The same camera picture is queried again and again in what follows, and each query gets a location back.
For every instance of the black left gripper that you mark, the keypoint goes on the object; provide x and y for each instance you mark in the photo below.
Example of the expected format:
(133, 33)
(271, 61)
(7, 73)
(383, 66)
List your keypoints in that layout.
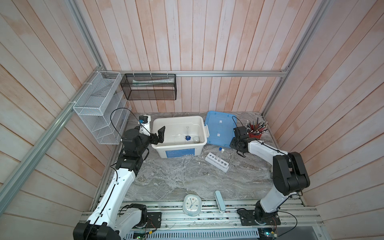
(160, 134)

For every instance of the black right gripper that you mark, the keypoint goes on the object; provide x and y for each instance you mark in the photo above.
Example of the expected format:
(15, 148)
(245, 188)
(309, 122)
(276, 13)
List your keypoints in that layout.
(232, 143)

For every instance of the white plastic storage bin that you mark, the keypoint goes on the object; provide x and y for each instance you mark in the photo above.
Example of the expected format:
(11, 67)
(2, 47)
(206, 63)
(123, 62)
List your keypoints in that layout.
(177, 126)

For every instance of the blue plastic bin lid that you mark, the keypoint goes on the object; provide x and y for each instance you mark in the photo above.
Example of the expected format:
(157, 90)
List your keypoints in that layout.
(221, 128)

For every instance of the blue-based graduated cylinder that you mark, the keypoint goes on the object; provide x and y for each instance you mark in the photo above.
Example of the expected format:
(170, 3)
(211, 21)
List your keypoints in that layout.
(187, 137)

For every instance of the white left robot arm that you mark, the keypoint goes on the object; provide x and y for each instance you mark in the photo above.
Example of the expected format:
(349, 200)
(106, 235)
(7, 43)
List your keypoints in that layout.
(105, 223)

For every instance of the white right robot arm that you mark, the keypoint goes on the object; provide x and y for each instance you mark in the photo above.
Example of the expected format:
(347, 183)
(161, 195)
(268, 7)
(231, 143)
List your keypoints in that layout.
(289, 173)

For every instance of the red pencil cup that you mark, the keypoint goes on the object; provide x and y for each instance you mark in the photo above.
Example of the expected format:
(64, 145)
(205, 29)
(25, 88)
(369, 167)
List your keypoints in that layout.
(255, 135)

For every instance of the bundle of pencils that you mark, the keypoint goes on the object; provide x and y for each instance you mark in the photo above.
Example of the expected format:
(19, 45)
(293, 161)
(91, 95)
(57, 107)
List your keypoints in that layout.
(257, 127)

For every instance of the light blue stapler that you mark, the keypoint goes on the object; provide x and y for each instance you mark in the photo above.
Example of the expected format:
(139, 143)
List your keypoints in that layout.
(220, 201)

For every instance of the round white clock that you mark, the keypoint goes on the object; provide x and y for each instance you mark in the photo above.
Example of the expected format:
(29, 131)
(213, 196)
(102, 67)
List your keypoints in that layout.
(192, 205)

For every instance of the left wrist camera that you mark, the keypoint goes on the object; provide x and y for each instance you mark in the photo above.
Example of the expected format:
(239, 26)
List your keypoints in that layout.
(144, 122)

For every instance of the black wire mesh basket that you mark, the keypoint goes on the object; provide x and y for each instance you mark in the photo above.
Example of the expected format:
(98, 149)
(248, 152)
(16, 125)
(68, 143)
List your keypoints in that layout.
(149, 87)

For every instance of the white wire mesh shelf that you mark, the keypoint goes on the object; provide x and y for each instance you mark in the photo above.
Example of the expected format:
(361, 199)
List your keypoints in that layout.
(102, 108)

